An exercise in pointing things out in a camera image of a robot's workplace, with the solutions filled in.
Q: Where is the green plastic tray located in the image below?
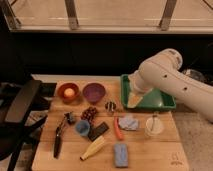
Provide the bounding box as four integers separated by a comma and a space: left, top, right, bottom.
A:
120, 74, 176, 111

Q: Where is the grey round object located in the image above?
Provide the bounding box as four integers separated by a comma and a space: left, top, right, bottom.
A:
182, 69, 205, 82

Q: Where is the orange bowl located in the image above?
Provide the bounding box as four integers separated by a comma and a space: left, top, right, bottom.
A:
57, 83, 80, 103

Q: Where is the orange carrot toy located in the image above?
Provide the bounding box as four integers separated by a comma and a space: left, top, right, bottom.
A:
114, 117, 124, 140

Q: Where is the black office chair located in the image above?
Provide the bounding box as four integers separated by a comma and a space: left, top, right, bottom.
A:
0, 80, 56, 171

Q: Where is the purple bowl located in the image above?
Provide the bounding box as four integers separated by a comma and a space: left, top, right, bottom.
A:
82, 83, 106, 104

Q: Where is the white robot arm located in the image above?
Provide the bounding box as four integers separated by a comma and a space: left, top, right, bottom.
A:
128, 48, 213, 123

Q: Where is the small black clip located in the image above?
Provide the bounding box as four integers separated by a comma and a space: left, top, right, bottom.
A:
65, 112, 75, 125

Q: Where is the dark red grapes bunch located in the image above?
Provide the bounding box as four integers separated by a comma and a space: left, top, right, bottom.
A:
81, 107, 98, 122

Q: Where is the blue sponge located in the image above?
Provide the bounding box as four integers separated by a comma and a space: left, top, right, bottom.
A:
114, 144, 128, 168

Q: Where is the wooden cutting board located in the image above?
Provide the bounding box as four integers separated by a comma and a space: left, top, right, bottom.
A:
32, 81, 189, 171

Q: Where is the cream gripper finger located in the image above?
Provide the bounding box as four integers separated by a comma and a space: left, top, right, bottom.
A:
127, 92, 143, 108

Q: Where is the small striped round object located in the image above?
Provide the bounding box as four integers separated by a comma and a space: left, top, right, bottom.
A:
105, 101, 116, 113

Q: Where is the yellow ball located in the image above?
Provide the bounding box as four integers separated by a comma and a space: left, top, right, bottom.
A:
64, 88, 75, 98

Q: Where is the black rectangular block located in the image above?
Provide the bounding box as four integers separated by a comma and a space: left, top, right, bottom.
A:
88, 122, 109, 141

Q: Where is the yellow corn toy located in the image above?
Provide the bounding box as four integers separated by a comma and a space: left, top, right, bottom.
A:
80, 136, 105, 161

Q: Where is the blue small cup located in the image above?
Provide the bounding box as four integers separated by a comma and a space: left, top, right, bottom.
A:
75, 120, 90, 136

